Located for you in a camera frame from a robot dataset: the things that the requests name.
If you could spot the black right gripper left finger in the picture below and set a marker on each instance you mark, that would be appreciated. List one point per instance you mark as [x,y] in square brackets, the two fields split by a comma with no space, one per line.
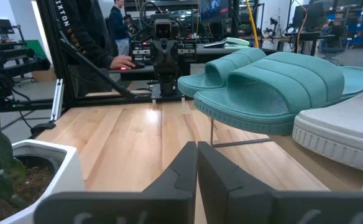
[169,205]

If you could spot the grey desk calculator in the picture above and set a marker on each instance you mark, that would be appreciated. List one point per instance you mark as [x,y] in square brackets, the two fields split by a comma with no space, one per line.
[215,44]

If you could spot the black computer mouse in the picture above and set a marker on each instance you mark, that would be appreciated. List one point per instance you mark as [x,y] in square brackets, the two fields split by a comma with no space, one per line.
[139,65]

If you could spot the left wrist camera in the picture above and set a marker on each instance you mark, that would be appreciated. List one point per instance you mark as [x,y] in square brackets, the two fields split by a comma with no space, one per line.
[163,29]

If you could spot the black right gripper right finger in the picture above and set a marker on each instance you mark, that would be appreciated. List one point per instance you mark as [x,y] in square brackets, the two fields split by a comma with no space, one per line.
[231,205]

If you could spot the black desk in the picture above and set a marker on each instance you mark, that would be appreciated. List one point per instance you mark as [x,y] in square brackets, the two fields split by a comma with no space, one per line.
[209,51]

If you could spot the mint green stapler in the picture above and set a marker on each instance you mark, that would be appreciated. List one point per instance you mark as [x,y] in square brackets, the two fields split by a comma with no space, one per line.
[239,41]

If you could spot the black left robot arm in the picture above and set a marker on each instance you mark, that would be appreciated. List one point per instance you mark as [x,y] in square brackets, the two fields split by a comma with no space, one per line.
[167,87]

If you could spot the computer monitor blue screen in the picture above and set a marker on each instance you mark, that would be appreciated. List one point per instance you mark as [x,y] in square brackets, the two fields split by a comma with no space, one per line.
[214,9]

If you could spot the person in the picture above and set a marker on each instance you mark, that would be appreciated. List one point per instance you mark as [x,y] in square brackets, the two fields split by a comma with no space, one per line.
[119,21]
[335,34]
[82,31]

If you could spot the black equipment table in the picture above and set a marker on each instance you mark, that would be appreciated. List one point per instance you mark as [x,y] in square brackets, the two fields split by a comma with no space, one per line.
[13,65]

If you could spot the person's hand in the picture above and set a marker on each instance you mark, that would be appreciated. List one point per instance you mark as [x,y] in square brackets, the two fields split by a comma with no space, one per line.
[122,62]

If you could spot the white plant pot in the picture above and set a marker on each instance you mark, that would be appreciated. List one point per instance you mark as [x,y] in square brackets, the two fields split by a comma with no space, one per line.
[69,174]

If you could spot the black aluminium rig frame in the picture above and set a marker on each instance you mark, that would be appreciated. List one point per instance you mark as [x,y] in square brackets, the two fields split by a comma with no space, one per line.
[49,46]

